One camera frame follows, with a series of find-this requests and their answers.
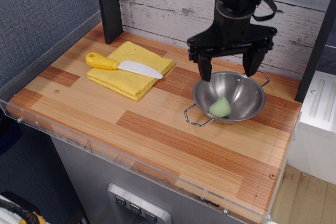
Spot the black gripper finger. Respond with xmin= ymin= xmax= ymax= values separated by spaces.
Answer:
xmin=243 ymin=50 xmax=266 ymax=77
xmin=197 ymin=56 xmax=212 ymax=82

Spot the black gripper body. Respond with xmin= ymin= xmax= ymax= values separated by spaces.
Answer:
xmin=187 ymin=0 xmax=277 ymax=62

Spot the stainless steel bowl with handles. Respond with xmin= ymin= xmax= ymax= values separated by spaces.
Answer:
xmin=184 ymin=71 xmax=270 ymax=127

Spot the light green toy broccoli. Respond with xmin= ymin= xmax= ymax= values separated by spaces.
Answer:
xmin=208 ymin=97 xmax=232 ymax=118

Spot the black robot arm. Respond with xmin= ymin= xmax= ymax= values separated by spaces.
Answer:
xmin=187 ymin=0 xmax=277 ymax=82

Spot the yellow folded cloth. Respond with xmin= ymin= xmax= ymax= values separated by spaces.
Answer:
xmin=85 ymin=41 xmax=174 ymax=101

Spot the white side cabinet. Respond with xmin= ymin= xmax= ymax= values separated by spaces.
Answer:
xmin=287 ymin=71 xmax=335 ymax=184

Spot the silver toy fridge cabinet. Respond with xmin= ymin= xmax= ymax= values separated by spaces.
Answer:
xmin=52 ymin=137 xmax=266 ymax=223

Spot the silver dispenser button panel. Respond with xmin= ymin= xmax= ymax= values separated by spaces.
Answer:
xmin=108 ymin=183 xmax=172 ymax=223

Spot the clear acrylic table guard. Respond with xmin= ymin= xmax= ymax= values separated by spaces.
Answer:
xmin=1 ymin=8 xmax=300 ymax=218

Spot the yellow black object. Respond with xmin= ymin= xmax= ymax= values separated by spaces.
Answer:
xmin=1 ymin=199 xmax=47 ymax=223

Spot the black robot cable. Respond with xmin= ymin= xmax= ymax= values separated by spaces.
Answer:
xmin=251 ymin=0 xmax=277 ymax=22

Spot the dark right post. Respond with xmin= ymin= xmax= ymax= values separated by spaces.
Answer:
xmin=295 ymin=0 xmax=335 ymax=103

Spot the dark post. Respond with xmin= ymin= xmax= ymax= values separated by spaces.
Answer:
xmin=295 ymin=0 xmax=335 ymax=103
xmin=99 ymin=0 xmax=123 ymax=44

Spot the yellow handled white knife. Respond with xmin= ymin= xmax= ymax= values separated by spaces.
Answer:
xmin=85 ymin=52 xmax=163 ymax=79

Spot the dark left post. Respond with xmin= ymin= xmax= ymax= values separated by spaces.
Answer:
xmin=99 ymin=0 xmax=123 ymax=44

